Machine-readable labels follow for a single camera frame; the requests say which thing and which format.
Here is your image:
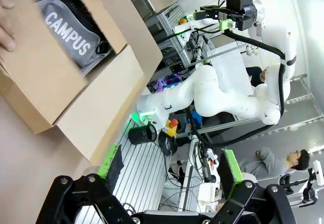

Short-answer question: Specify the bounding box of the white flat panel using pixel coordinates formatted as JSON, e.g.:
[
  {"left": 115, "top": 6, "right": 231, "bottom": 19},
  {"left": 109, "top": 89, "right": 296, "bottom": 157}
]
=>
[{"left": 209, "top": 49, "right": 254, "bottom": 97}]

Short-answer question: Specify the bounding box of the white camera on black stand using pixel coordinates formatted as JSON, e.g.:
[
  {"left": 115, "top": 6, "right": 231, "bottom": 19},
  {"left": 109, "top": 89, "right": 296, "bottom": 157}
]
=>
[{"left": 298, "top": 159, "right": 324, "bottom": 207}]

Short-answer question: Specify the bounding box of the computer with coloured lights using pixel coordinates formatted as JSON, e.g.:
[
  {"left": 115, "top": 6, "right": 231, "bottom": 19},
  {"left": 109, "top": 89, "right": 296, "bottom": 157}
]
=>
[{"left": 148, "top": 74, "right": 183, "bottom": 94}]

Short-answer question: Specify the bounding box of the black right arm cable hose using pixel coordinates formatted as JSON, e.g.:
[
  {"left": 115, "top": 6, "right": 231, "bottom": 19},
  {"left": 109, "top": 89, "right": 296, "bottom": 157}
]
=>
[{"left": 188, "top": 28, "right": 289, "bottom": 149}]

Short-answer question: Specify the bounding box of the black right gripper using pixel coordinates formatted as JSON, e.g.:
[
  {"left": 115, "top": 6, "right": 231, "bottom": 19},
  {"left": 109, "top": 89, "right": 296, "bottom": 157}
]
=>
[{"left": 193, "top": 0, "right": 258, "bottom": 31}]

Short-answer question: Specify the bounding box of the coiled black cable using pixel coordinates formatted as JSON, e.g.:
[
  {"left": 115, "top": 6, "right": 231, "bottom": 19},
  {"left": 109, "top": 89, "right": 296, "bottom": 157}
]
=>
[{"left": 157, "top": 132, "right": 178, "bottom": 157}]

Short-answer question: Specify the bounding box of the slotted aluminium base plate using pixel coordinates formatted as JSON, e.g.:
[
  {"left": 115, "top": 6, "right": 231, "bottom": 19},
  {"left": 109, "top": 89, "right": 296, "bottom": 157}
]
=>
[{"left": 74, "top": 112, "right": 195, "bottom": 224}]

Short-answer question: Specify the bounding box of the black cylindrical cup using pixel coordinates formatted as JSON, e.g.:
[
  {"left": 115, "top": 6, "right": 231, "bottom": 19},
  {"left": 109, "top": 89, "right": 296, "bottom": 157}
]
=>
[{"left": 128, "top": 122, "right": 159, "bottom": 146}]

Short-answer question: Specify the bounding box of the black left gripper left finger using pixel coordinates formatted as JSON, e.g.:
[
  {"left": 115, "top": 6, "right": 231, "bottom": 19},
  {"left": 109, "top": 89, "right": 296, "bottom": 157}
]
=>
[{"left": 33, "top": 144, "right": 134, "bottom": 224}]

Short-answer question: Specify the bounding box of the seated person in grey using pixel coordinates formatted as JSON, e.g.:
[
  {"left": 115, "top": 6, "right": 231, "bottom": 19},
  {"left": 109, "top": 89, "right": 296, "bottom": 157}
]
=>
[{"left": 239, "top": 147, "right": 311, "bottom": 180}]

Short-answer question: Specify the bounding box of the red emergency stop button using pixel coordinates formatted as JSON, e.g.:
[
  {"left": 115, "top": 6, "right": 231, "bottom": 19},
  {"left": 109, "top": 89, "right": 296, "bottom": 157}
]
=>
[{"left": 161, "top": 119, "right": 179, "bottom": 138}]

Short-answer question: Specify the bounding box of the person's right hand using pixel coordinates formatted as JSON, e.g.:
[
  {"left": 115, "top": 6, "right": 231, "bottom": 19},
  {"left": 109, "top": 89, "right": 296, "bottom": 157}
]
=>
[{"left": 0, "top": 0, "right": 17, "bottom": 53}]

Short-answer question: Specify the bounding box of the large brown cardboard box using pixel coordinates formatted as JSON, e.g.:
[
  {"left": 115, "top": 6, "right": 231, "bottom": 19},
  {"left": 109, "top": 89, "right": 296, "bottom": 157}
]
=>
[{"left": 0, "top": 0, "right": 164, "bottom": 164}]

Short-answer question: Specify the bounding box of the aluminium frame equipment rack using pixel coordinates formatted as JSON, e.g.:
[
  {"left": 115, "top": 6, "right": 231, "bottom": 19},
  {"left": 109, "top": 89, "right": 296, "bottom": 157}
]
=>
[{"left": 143, "top": 3, "right": 212, "bottom": 76}]

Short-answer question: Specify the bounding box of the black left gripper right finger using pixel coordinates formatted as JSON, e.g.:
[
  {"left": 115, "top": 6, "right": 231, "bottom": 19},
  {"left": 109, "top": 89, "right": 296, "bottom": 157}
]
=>
[{"left": 214, "top": 149, "right": 297, "bottom": 224}]

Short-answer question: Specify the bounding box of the person in black shirt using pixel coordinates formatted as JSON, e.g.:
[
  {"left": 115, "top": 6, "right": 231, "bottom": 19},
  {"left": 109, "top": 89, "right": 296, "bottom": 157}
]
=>
[{"left": 246, "top": 66, "right": 269, "bottom": 87}]

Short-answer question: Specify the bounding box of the grey CAMPUS pouch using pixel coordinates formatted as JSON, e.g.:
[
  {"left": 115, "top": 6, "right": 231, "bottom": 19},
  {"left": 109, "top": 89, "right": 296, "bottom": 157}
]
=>
[{"left": 40, "top": 0, "right": 102, "bottom": 68}]

